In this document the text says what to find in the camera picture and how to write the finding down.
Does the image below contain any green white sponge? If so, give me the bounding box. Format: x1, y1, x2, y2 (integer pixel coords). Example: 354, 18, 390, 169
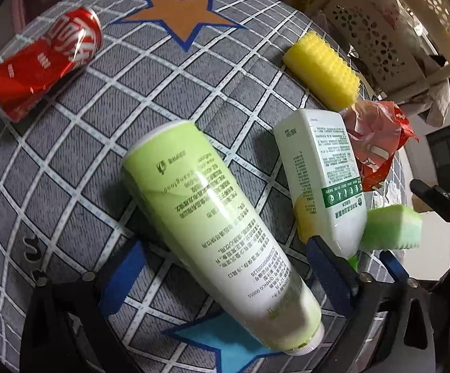
360, 205, 423, 252

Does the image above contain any red snack wrapper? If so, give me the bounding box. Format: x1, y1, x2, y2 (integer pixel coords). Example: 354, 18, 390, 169
343, 100, 415, 192

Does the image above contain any light green lotion tube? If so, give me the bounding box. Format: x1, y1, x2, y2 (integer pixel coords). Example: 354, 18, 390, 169
121, 120, 324, 355

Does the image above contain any white green bottle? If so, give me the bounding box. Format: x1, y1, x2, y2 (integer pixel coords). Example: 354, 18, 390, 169
274, 109, 367, 259

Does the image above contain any red cola can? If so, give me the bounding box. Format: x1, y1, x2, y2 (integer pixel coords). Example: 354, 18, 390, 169
0, 7, 103, 123

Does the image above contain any yellow ridged sponge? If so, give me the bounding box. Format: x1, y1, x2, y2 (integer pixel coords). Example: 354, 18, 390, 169
282, 31, 360, 112

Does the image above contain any grey checked tablecloth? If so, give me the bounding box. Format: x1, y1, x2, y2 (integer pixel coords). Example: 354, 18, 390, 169
0, 0, 319, 372

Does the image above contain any beige plastic storage rack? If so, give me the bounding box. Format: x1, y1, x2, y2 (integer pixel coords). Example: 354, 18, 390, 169
308, 0, 450, 104

